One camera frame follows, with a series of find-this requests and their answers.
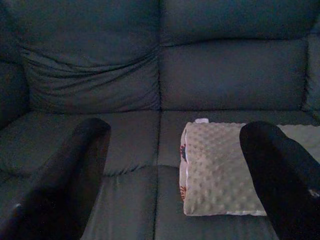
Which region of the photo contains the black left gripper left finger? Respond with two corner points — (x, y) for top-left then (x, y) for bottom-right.
(0, 117), (112, 240)

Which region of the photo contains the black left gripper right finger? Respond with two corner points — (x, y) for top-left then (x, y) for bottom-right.
(239, 120), (320, 240)

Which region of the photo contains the dark green leather sofa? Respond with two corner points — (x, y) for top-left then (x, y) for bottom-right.
(0, 0), (320, 240)

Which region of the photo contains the beige dotted blanket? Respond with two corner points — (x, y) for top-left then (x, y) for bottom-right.
(178, 117), (320, 217)

